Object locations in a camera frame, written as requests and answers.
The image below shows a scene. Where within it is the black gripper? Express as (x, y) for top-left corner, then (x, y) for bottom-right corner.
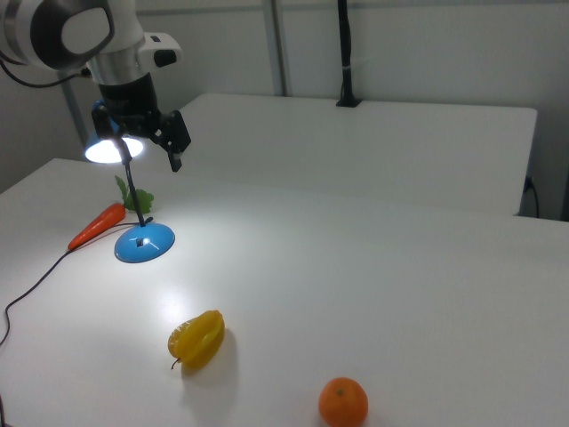
(92, 72), (193, 173)

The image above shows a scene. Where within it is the blue desk lamp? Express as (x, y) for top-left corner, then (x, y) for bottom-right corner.
(84, 100), (176, 263)

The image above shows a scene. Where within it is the orange toy carrot with leaves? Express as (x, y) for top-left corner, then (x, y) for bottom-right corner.
(67, 175), (156, 251)

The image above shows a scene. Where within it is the yellow toy starfruit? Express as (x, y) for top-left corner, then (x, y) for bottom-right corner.
(167, 310), (226, 370)

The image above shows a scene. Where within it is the black pole with clamp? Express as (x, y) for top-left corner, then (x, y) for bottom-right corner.
(335, 0), (362, 109)

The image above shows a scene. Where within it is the orange toy mandarin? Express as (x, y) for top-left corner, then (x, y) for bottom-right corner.
(317, 376), (370, 427)

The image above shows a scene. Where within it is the gray metal frame post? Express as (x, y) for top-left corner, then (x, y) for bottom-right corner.
(61, 82), (89, 150)
(266, 0), (293, 97)

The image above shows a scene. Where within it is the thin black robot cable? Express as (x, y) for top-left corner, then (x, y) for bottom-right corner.
(0, 56), (93, 88)

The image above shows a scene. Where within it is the black lamp power cable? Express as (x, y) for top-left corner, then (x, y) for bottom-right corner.
(0, 216), (155, 346)

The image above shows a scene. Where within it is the black wall plug cable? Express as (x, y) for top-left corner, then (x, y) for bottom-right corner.
(524, 175), (541, 219)

